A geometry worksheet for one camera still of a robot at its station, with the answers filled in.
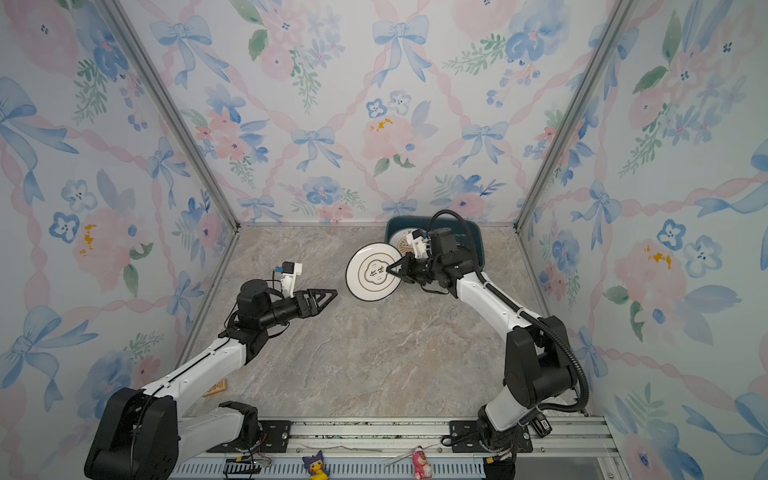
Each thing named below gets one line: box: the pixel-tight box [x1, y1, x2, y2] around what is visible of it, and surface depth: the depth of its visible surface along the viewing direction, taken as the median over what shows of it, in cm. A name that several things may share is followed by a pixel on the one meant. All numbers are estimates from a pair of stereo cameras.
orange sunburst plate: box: [389, 228, 413, 256], surface depth 115 cm
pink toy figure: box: [412, 446, 433, 480], surface depth 70 cm
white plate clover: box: [345, 242, 403, 302], surface depth 86 cm
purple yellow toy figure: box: [302, 450, 330, 480], surface depth 69 cm
